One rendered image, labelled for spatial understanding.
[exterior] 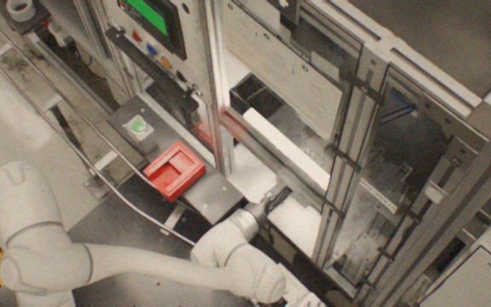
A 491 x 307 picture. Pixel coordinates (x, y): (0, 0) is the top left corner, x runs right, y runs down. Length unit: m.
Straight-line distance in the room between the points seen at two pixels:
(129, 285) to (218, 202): 0.44
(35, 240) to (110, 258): 0.19
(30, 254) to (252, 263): 0.58
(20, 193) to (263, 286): 0.65
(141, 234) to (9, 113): 1.41
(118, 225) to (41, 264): 0.89
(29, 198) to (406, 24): 0.90
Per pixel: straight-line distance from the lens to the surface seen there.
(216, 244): 1.76
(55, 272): 1.42
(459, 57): 0.98
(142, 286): 2.20
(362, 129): 1.10
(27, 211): 1.46
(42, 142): 3.29
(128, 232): 2.26
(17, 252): 1.42
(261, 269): 1.67
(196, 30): 1.35
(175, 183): 1.99
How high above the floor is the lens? 2.78
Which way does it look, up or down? 62 degrees down
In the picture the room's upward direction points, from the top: 6 degrees counter-clockwise
